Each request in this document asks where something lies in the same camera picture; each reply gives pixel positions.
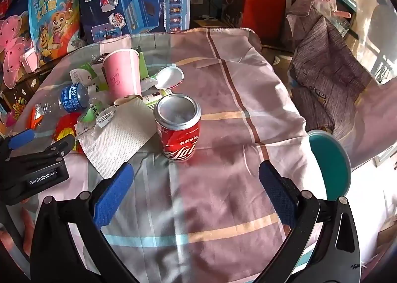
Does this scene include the brown cardboard box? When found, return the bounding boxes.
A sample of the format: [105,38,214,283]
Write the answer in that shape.
[262,46,294,85]

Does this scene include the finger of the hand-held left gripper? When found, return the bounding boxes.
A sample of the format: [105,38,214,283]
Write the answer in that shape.
[0,129,35,159]
[43,136,76,159]

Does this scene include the green plastic cup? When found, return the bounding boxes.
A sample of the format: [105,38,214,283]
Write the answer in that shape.
[77,100,117,128]

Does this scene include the orange plastic wrapper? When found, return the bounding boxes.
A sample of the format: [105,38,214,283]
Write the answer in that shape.
[28,108,42,130]

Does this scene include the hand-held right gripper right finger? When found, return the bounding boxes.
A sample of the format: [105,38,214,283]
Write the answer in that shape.
[253,160,362,283]

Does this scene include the blue toy box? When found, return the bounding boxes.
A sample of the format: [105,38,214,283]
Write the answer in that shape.
[77,0,194,43]

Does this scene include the small pink gift box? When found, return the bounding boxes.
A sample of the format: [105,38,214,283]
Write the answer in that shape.
[20,47,39,73]

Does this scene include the red soda can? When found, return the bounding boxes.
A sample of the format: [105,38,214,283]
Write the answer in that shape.
[153,94,202,162]

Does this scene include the pink butterfly wings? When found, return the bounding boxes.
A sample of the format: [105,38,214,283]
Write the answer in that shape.
[0,15,33,90]

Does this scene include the red orange wrapper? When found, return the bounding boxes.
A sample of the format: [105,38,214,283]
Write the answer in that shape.
[53,114,78,153]

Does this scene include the white paper towel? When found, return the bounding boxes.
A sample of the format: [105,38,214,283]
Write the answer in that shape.
[76,97,159,180]

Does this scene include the cartoon snack bag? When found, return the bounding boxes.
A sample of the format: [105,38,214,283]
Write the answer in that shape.
[29,0,83,68]

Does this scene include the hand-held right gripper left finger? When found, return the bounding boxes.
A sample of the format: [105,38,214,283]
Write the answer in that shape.
[30,162,138,283]

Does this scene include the pink plaid tablecloth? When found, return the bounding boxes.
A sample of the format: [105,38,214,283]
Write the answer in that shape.
[19,27,326,283]

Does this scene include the small white green box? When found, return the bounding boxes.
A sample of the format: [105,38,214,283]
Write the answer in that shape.
[142,89,172,108]

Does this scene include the white round plastic lid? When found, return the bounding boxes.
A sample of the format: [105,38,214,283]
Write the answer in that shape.
[155,65,185,90]

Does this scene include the teal trash bin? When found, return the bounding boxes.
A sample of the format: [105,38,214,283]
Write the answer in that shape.
[306,129,352,201]

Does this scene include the clear bottle with blue label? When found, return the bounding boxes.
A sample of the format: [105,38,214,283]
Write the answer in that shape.
[33,82,90,122]

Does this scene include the pink paper cup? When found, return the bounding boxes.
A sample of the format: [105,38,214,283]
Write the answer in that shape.
[102,49,143,105]

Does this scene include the person's left hand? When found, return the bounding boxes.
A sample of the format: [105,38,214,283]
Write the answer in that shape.
[0,209,35,259]

